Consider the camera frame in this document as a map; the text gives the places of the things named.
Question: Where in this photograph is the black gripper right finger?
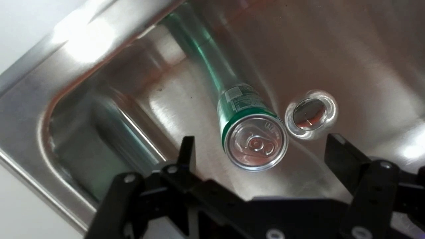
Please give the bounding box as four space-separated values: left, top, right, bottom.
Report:
324 134 425 239

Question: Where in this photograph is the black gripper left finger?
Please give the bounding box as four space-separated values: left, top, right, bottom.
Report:
84 135 243 239

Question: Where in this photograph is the green soda can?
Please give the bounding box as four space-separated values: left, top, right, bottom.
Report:
165 10 288 171

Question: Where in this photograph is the sink drain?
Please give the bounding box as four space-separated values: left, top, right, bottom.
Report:
283 90 339 140

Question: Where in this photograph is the stainless steel sink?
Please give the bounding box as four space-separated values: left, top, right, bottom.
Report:
0 0 425 231

